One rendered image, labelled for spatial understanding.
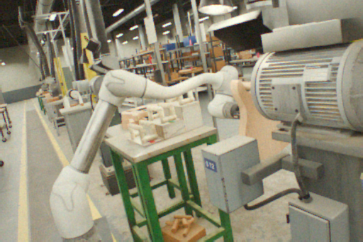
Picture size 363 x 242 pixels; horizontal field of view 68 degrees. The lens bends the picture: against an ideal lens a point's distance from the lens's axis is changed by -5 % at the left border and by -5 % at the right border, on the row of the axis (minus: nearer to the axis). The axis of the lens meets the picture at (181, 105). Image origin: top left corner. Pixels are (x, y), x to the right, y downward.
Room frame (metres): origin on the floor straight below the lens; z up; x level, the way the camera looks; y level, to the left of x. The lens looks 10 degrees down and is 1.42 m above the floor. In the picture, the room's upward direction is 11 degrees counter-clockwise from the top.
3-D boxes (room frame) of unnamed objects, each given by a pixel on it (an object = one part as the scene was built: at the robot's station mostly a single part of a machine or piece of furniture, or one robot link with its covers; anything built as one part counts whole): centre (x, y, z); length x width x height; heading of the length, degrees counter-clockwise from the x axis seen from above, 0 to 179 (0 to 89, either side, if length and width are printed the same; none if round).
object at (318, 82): (0.85, -0.43, 1.25); 0.41 x 0.27 x 0.26; 28
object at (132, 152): (1.88, 0.20, 0.55); 0.62 x 0.58 x 0.76; 28
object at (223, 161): (0.82, -0.18, 0.99); 0.24 x 0.21 x 0.26; 28
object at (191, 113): (1.94, 0.01, 1.02); 0.27 x 0.15 x 0.17; 32
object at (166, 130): (1.86, 0.14, 0.98); 0.27 x 0.16 x 0.09; 32
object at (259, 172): (0.84, -0.23, 1.02); 0.19 x 0.04 x 0.04; 118
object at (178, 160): (2.24, 0.11, 0.45); 0.05 x 0.05 x 0.90; 28
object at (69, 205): (1.16, 0.58, 0.87); 0.18 x 0.16 x 0.22; 24
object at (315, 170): (0.80, -0.33, 1.02); 0.13 x 0.04 x 0.04; 28
